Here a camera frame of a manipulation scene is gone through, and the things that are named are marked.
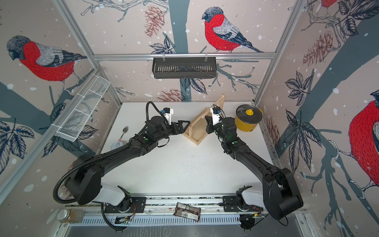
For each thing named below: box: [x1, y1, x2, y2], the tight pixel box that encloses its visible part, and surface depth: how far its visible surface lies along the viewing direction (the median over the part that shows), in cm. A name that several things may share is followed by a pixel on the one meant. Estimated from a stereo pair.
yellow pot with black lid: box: [234, 104, 264, 132], surface depth 100 cm
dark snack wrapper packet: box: [173, 201, 201, 223], surface depth 72 cm
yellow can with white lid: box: [110, 141, 124, 151], surface depth 92 cm
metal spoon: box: [118, 125, 129, 142], surface depth 106 cm
